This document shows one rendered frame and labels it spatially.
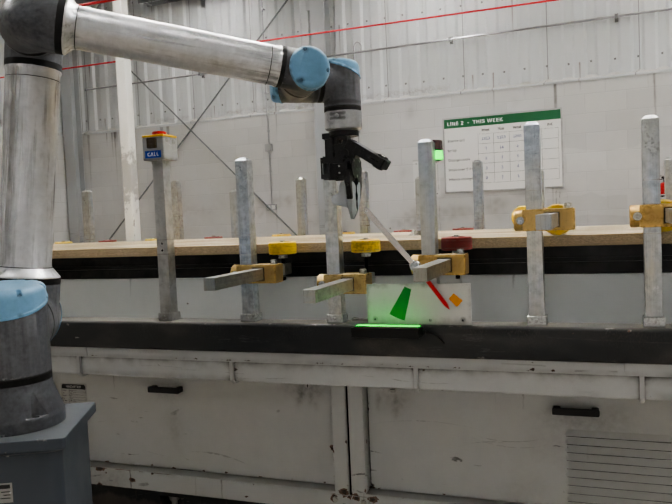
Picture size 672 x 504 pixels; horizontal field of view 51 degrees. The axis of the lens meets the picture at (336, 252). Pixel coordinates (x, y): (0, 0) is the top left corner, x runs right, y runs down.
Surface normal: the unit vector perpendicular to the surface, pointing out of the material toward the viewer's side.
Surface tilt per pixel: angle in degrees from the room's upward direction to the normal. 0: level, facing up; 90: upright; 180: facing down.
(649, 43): 90
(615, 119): 90
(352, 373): 90
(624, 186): 90
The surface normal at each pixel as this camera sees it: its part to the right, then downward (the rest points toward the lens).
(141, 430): -0.35, 0.07
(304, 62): 0.35, 0.04
